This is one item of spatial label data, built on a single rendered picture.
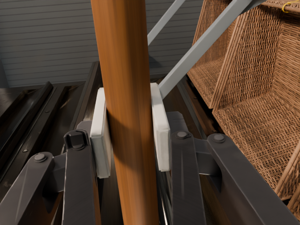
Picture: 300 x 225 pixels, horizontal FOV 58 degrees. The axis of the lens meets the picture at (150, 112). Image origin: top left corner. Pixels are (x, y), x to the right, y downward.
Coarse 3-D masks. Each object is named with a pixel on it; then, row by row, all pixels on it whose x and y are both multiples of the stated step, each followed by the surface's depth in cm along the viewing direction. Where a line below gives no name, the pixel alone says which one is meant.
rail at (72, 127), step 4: (92, 64) 162; (92, 68) 154; (88, 76) 142; (88, 80) 137; (84, 88) 127; (84, 92) 123; (80, 96) 120; (80, 100) 115; (80, 104) 111; (76, 108) 109; (80, 108) 108; (76, 112) 105; (76, 116) 102; (72, 120) 100; (76, 120) 100; (72, 124) 97; (72, 128) 94; (64, 144) 86; (64, 148) 83; (64, 152) 81
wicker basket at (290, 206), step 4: (296, 188) 65; (296, 192) 64; (292, 196) 65; (296, 196) 64; (292, 200) 65; (296, 200) 65; (288, 204) 66; (292, 204) 66; (296, 204) 66; (288, 208) 66; (292, 208) 66; (296, 208) 67; (292, 212) 67; (296, 212) 68; (296, 216) 68
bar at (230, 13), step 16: (176, 0) 96; (240, 0) 52; (256, 0) 53; (224, 16) 53; (208, 32) 54; (192, 48) 56; (208, 48) 56; (176, 64) 59; (192, 64) 57; (176, 80) 58; (160, 176) 35; (160, 192) 33; (160, 208) 31; (160, 224) 29
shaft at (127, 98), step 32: (96, 0) 14; (128, 0) 14; (96, 32) 15; (128, 32) 14; (128, 64) 15; (128, 96) 16; (128, 128) 17; (128, 160) 18; (128, 192) 20; (128, 224) 22
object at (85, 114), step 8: (96, 64) 160; (96, 72) 147; (96, 80) 142; (88, 88) 126; (96, 88) 137; (88, 96) 117; (96, 96) 133; (88, 104) 112; (80, 112) 104; (88, 112) 109; (80, 120) 98; (88, 120) 107; (96, 176) 100; (56, 216) 60; (56, 224) 59
